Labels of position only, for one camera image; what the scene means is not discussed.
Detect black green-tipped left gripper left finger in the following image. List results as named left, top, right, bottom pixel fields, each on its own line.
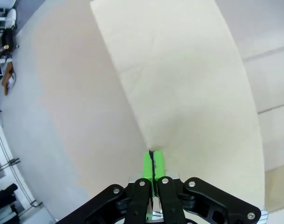
left=55, top=150, right=156, bottom=224

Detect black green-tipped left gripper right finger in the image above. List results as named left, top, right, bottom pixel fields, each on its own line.
left=152, top=150, right=262, bottom=224

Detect brown cardboard box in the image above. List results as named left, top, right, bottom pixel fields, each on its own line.
left=90, top=0, right=266, bottom=208

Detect brown wooden object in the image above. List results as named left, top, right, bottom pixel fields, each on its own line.
left=1, top=62, right=18, bottom=95

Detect black equipment stand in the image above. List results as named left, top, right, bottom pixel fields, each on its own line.
left=0, top=28, right=16, bottom=56

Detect white rounded machine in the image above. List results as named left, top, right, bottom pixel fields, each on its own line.
left=5, top=8, right=17, bottom=28

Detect thin black metal frame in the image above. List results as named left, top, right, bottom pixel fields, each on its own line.
left=0, top=114, right=43, bottom=208

